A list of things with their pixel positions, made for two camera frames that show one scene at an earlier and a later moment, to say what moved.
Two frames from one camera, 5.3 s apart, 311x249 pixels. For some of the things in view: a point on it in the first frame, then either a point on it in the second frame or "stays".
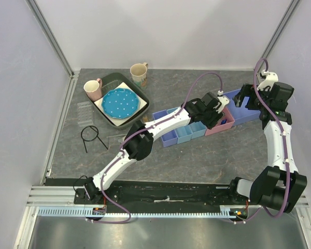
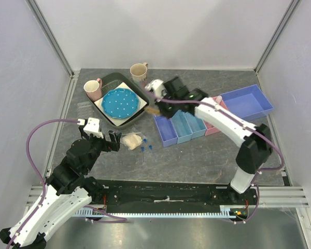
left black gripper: x=215 y=119 to x=114 y=144
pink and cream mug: x=93 y=89 stays
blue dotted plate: x=121 y=103 stays
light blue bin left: x=182 y=134 stays
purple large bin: x=240 y=115 stays
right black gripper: x=247 y=90 to x=169 y=114
